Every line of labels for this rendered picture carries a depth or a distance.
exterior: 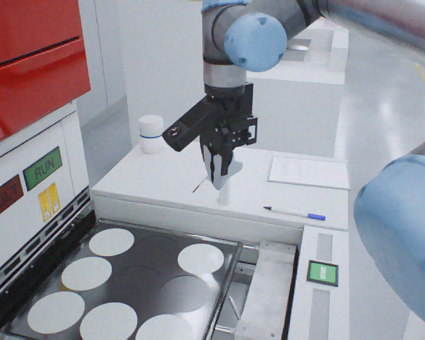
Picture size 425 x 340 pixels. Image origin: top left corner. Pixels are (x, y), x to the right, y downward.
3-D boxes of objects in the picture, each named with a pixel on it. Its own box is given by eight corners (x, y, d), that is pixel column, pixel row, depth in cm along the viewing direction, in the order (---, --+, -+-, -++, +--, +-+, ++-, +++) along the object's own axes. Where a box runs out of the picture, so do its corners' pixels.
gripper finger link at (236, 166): (246, 189, 83) (247, 147, 79) (221, 198, 81) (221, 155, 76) (236, 182, 86) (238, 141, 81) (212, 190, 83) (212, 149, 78)
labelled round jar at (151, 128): (137, 152, 124) (134, 122, 120) (146, 142, 130) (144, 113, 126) (159, 155, 123) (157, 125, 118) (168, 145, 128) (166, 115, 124)
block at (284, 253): (258, 258, 96) (258, 247, 94) (260, 248, 98) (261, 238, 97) (293, 264, 94) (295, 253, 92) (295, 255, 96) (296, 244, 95)
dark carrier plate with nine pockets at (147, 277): (4, 332, 76) (3, 330, 76) (100, 223, 105) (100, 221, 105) (188, 380, 68) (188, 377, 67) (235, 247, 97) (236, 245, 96)
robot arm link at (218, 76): (218, 67, 67) (192, 56, 73) (218, 95, 69) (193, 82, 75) (256, 60, 70) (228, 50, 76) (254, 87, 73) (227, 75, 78)
